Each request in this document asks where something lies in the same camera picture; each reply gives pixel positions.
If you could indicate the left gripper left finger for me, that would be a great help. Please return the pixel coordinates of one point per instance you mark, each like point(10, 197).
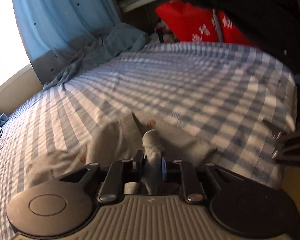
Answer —
point(108, 186)

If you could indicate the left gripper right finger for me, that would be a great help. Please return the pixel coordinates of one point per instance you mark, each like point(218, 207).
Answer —
point(197, 185)

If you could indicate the grey printed pants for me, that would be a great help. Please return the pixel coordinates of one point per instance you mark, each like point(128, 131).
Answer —
point(120, 139)

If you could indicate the blue white checked bedsheet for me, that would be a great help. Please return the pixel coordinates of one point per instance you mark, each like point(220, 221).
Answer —
point(221, 92)

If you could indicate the window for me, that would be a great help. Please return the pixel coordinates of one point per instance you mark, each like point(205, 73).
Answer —
point(13, 57)

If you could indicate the blue star curtain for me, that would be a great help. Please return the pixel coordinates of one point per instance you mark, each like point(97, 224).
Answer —
point(64, 38)

